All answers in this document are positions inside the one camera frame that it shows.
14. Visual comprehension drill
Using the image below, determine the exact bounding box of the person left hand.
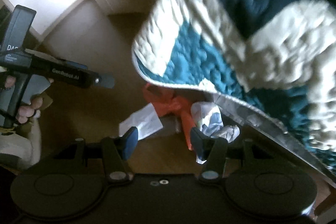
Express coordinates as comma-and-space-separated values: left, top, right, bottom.
3, 74, 55, 125

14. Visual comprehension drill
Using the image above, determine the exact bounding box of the crumpled white tissue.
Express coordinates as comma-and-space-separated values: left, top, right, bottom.
193, 125, 240, 164

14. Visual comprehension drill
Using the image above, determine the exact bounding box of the blue white crumpled wrapper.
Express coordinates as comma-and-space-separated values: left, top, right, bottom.
191, 102, 224, 136

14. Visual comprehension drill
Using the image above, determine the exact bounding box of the white paper sheet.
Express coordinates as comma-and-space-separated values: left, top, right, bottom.
118, 103, 163, 140

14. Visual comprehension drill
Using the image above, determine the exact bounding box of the orange foam net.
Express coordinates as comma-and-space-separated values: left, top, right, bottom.
142, 83, 195, 151

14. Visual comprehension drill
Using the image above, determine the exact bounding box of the teal white zigzag quilt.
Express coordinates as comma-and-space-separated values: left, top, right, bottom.
132, 0, 335, 172

